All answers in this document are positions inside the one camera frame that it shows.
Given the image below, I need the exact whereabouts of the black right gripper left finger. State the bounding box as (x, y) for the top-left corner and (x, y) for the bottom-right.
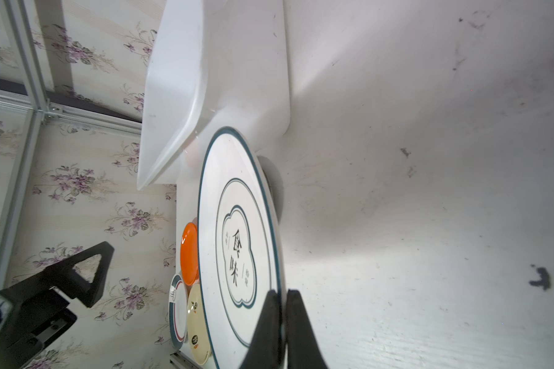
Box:
(240, 290), (283, 369)

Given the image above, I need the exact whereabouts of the white plate black rim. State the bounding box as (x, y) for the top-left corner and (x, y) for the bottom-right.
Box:
(197, 127), (286, 368)

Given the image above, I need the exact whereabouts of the white green rim plate left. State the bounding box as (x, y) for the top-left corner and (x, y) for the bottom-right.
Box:
(169, 274), (188, 351)

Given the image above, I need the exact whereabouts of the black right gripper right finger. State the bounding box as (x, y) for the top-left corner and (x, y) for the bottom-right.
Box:
(286, 290), (327, 369)

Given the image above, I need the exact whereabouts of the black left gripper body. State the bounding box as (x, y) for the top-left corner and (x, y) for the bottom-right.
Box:
(0, 289), (77, 368)

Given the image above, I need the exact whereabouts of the yellowish cream plate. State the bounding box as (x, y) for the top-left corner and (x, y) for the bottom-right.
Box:
(187, 283), (212, 366)

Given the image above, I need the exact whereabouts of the aluminium frame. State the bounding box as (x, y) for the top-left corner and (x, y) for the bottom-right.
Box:
(0, 1), (141, 289)

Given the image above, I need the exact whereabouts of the white plastic bin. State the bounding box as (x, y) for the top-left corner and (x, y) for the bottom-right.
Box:
(137, 1), (290, 190)

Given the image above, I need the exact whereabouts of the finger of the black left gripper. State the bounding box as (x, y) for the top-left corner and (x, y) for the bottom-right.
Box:
(9, 241), (115, 308)

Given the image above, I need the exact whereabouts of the orange plate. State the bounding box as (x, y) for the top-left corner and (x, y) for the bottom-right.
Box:
(180, 222), (199, 286)

